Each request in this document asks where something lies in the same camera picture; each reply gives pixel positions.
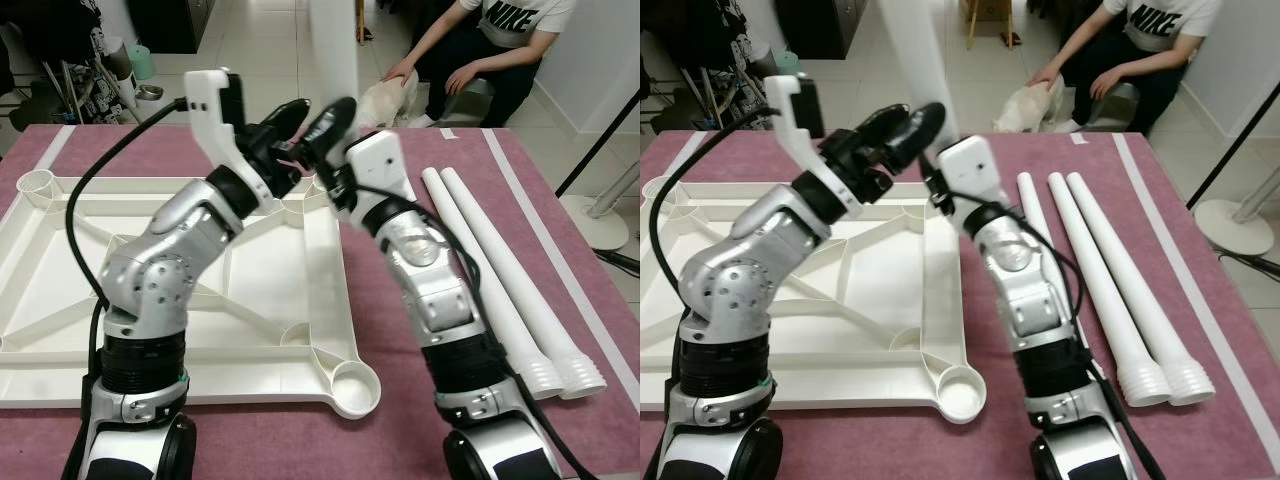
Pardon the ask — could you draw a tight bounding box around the pink table cloth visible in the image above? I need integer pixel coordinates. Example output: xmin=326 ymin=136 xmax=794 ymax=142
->
xmin=640 ymin=130 xmax=1280 ymax=480
xmin=0 ymin=124 xmax=641 ymax=480

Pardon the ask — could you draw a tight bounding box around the black hair dryer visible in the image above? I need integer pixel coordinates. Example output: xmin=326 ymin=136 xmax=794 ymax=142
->
xmin=1212 ymin=246 xmax=1280 ymax=269
xmin=596 ymin=246 xmax=641 ymax=277

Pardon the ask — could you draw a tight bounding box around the long white tape strip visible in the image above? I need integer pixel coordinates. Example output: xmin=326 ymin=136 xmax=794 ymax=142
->
xmin=28 ymin=124 xmax=78 ymax=173
xmin=1113 ymin=133 xmax=1280 ymax=476
xmin=482 ymin=127 xmax=641 ymax=406
xmin=650 ymin=130 xmax=703 ymax=187

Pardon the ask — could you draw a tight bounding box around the clothes rack with dark clothes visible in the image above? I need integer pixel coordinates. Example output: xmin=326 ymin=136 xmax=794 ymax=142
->
xmin=0 ymin=0 xmax=141 ymax=126
xmin=640 ymin=0 xmax=781 ymax=131

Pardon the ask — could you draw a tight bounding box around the white plastic table top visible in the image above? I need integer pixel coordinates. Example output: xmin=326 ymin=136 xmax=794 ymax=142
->
xmin=640 ymin=175 xmax=988 ymax=426
xmin=0 ymin=170 xmax=383 ymax=421

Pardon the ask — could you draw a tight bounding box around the black cabinet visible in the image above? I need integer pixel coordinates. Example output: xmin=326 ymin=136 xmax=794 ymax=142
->
xmin=780 ymin=0 xmax=869 ymax=59
xmin=130 ymin=0 xmax=216 ymax=56

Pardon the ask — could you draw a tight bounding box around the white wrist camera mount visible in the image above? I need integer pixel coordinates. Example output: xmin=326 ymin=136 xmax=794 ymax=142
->
xmin=765 ymin=75 xmax=871 ymax=216
xmin=940 ymin=135 xmax=1013 ymax=216
xmin=183 ymin=68 xmax=269 ymax=213
xmin=345 ymin=128 xmax=419 ymax=206

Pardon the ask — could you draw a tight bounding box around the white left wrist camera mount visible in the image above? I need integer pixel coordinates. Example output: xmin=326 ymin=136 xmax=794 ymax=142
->
xmin=765 ymin=75 xmax=871 ymax=216
xmin=183 ymin=68 xmax=269 ymax=213

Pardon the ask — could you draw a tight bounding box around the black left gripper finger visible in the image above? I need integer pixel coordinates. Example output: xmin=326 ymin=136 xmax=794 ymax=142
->
xmin=848 ymin=104 xmax=913 ymax=151
xmin=880 ymin=101 xmax=947 ymax=173
xmin=298 ymin=96 xmax=359 ymax=169
xmin=258 ymin=98 xmax=313 ymax=143

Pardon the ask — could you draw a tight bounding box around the grey low stool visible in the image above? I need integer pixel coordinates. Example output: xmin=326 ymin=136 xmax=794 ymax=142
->
xmin=1085 ymin=82 xmax=1143 ymax=131
xmin=430 ymin=78 xmax=498 ymax=127

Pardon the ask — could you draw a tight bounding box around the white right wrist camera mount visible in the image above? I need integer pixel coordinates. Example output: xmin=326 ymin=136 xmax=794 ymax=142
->
xmin=940 ymin=135 xmax=1013 ymax=216
xmin=345 ymin=128 xmax=419 ymax=206

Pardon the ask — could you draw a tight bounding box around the white standing fan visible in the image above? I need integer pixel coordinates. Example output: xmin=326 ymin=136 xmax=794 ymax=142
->
xmin=1195 ymin=160 xmax=1280 ymax=259
xmin=558 ymin=150 xmax=641 ymax=253

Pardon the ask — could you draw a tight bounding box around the black slanted pole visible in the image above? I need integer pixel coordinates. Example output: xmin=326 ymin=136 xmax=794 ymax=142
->
xmin=553 ymin=88 xmax=641 ymax=198
xmin=1188 ymin=103 xmax=1280 ymax=209

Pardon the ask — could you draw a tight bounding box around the seated person in white shirt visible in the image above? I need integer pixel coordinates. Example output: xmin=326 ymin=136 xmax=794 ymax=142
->
xmin=1028 ymin=0 xmax=1223 ymax=136
xmin=383 ymin=0 xmax=578 ymax=129

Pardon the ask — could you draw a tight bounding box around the small white dog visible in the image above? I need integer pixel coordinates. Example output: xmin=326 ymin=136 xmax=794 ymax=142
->
xmin=357 ymin=72 xmax=421 ymax=131
xmin=992 ymin=80 xmax=1066 ymax=134

